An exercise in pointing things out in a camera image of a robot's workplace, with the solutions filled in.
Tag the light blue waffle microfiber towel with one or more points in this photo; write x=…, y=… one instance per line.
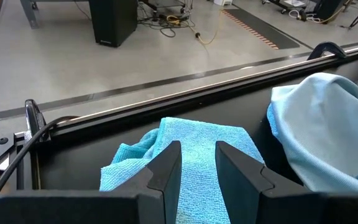
x=197, y=149

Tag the black equipment case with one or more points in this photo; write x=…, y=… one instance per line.
x=331, y=9

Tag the black table frame rim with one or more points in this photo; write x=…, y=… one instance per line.
x=197, y=95

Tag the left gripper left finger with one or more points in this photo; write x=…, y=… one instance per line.
x=154, y=199

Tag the black table clamp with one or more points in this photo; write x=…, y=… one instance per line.
x=328, y=46
x=34, y=118

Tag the pale blue smooth microfiber towel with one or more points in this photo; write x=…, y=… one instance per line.
x=322, y=124

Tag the grey metal table leg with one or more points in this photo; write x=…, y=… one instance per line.
x=30, y=14

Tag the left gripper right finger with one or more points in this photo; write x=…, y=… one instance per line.
x=253, y=199

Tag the teal plush microfiber towel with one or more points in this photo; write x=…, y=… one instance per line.
x=129, y=152

